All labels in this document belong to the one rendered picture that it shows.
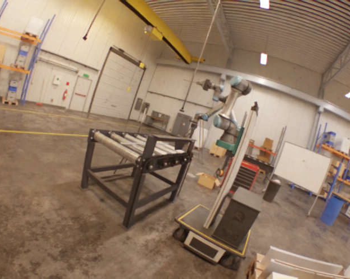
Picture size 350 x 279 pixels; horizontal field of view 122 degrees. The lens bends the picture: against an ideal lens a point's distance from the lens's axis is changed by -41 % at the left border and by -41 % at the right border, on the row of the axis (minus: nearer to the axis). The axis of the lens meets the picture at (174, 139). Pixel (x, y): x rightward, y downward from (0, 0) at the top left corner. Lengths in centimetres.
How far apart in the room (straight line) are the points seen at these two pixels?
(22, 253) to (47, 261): 25
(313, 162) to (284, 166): 103
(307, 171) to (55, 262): 618
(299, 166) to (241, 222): 446
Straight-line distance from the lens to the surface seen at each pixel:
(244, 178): 404
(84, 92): 1134
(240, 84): 155
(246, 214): 175
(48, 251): 175
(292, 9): 956
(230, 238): 190
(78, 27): 1106
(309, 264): 222
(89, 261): 169
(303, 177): 598
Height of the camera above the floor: 140
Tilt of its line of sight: 7 degrees down
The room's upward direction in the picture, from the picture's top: 19 degrees clockwise
